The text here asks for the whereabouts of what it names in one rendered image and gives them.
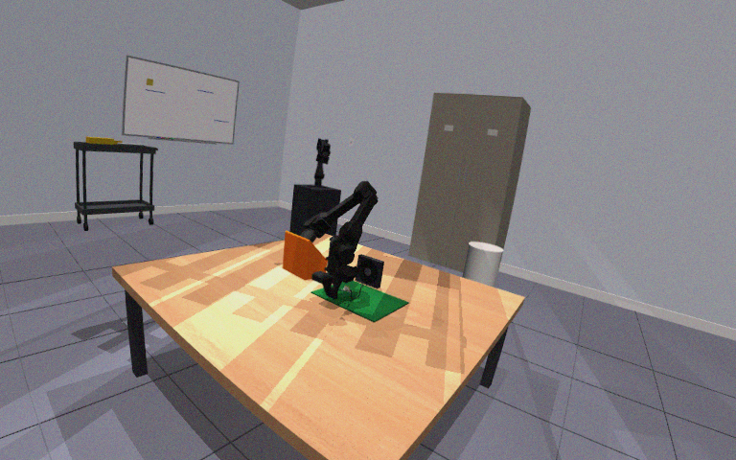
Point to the green circuit board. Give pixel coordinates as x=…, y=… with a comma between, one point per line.
x=370, y=304

